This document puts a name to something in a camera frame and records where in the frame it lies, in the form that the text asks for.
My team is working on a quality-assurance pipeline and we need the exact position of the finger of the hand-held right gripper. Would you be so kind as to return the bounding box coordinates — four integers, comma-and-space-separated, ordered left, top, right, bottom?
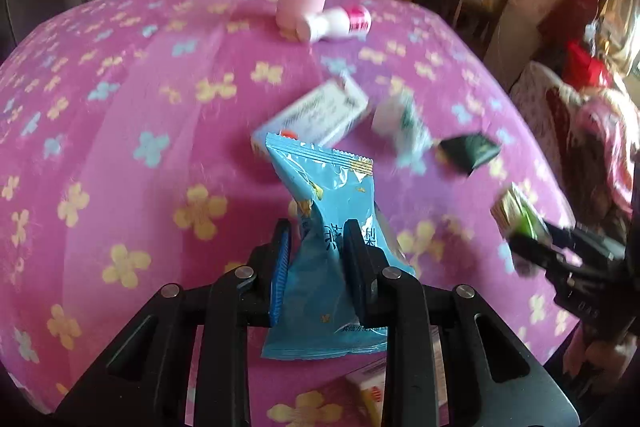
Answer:
507, 232, 557, 279
542, 219, 583, 253

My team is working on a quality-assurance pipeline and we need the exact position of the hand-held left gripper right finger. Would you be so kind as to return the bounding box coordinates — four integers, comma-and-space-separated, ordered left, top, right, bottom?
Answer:
342, 218, 583, 427

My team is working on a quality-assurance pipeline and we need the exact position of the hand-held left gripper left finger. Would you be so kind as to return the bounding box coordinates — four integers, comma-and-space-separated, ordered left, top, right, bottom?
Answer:
52, 218, 293, 427

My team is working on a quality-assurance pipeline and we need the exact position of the green and white carton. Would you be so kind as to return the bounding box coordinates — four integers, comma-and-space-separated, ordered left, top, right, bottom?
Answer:
490, 183, 551, 243

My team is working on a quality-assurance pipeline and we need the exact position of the blue snack packet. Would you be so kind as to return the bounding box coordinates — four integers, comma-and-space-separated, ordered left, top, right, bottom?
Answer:
261, 132, 416, 360

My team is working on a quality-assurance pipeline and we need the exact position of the black packet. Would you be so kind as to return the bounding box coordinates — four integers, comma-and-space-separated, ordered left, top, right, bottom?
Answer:
437, 133, 502, 178

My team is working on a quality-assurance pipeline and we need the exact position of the floral cloth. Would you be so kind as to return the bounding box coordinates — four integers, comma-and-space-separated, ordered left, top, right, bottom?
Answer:
510, 62, 640, 228

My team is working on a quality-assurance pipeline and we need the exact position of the orange white packet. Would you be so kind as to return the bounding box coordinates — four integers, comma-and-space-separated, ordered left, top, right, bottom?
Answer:
345, 359, 393, 427

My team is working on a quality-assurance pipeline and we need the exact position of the white and green packet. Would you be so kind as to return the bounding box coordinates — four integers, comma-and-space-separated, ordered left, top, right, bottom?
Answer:
371, 89, 433, 168

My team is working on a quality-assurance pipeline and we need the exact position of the white cardboard box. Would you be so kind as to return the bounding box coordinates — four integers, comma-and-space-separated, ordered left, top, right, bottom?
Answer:
250, 77, 371, 158

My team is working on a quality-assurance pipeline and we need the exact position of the red bag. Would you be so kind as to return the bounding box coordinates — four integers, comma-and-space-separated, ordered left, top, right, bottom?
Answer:
565, 42, 613, 90

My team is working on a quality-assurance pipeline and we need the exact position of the small white bottle pink label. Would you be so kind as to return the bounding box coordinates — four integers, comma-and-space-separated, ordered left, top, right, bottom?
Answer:
295, 4, 373, 44

